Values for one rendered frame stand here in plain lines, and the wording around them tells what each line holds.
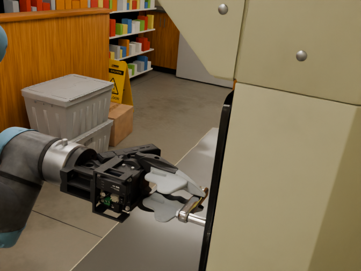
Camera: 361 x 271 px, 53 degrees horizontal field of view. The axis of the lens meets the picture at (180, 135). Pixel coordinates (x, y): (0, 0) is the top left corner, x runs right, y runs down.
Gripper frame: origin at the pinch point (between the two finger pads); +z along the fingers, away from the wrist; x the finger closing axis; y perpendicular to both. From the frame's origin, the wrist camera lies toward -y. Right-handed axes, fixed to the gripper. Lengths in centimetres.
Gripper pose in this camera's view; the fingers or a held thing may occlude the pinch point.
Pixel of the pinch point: (197, 197)
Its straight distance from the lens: 55.7
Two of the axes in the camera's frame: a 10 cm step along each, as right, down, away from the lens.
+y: -3.9, 2.9, -8.7
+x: 1.1, -9.3, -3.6
